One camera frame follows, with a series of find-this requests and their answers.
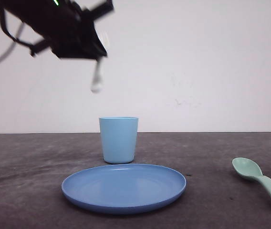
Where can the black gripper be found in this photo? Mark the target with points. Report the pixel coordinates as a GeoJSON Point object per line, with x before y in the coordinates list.
{"type": "Point", "coordinates": [66, 28]}

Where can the white plastic fork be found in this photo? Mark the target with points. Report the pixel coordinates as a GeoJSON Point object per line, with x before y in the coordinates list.
{"type": "Point", "coordinates": [97, 82]}

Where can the light blue plastic cup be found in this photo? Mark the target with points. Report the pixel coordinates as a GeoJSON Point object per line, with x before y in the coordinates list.
{"type": "Point", "coordinates": [118, 137]}

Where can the mint green plastic spoon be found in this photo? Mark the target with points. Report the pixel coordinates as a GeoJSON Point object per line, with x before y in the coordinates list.
{"type": "Point", "coordinates": [250, 170]}

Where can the blue plastic plate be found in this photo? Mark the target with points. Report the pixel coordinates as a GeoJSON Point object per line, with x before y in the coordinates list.
{"type": "Point", "coordinates": [124, 189]}

